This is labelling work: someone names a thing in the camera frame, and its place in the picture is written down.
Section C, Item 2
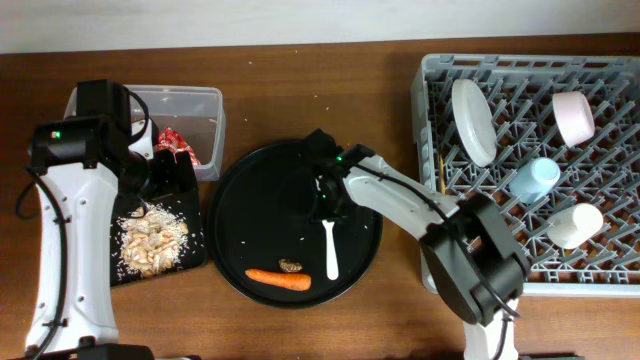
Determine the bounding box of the red snack wrapper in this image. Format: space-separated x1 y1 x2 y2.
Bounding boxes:
155 127 201 165

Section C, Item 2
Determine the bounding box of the white plastic fork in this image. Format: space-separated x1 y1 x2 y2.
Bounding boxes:
322 220 339 281

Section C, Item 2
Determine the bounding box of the pile of rice and shells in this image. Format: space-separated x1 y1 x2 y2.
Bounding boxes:
112 202 206 281

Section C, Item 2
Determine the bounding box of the round black tray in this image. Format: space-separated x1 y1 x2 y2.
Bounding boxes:
205 140 383 308

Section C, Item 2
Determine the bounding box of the brown food scrap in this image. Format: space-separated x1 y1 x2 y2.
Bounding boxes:
279 259 303 273

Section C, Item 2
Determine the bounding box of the orange carrot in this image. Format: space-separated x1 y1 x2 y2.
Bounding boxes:
245 269 312 292

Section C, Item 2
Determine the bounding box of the wooden chopstick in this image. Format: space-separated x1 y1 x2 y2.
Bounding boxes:
438 154 447 195

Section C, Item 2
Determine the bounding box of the grey plate with food scraps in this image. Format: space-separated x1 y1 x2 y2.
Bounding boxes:
451 79 497 167

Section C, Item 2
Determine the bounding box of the blue plastic cup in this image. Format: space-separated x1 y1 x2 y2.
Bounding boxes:
509 157 561 204

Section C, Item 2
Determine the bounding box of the cream paper cup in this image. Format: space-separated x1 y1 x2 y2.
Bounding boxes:
546 203 604 249

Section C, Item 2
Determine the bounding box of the pink bowl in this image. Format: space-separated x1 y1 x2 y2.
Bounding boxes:
552 91 595 147

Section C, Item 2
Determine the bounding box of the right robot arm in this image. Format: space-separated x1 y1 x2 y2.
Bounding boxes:
301 129 531 359

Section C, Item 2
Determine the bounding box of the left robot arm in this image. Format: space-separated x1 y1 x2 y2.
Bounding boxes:
25 80 206 359

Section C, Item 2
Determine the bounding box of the grey dishwasher rack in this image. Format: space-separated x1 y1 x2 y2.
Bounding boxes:
411 54 639 298

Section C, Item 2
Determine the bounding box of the black rectangular tray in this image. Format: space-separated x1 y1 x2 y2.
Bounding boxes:
108 180 210 289

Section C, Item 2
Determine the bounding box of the clear plastic bin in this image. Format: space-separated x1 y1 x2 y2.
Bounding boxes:
63 84 227 182

